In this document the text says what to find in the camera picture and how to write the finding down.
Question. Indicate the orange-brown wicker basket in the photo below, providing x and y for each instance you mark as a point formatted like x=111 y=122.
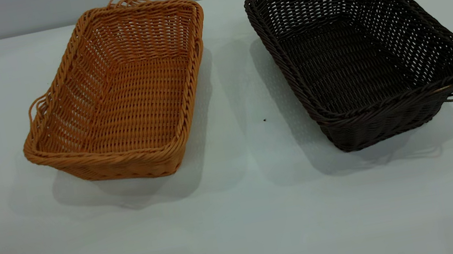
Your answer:
x=132 y=97

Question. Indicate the dark brown wicker basket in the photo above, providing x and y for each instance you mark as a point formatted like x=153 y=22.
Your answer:
x=351 y=67

